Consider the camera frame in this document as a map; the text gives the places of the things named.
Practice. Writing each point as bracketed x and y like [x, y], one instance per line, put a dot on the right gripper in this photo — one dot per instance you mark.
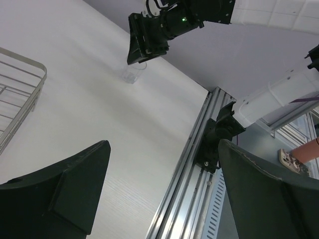
[147, 37]

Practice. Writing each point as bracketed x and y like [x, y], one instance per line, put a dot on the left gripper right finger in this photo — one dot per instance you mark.
[268, 201]

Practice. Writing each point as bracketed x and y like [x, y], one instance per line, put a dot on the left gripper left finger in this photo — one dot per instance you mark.
[59, 201]

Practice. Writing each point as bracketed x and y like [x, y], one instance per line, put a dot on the slotted cable duct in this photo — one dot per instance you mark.
[213, 216]

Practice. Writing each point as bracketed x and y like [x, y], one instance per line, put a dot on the aluminium mounting rail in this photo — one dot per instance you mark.
[183, 209]

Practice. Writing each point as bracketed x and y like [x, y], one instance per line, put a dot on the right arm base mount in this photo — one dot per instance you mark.
[224, 127]

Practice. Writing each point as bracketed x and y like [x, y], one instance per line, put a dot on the wire dish rack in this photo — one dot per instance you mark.
[21, 83]

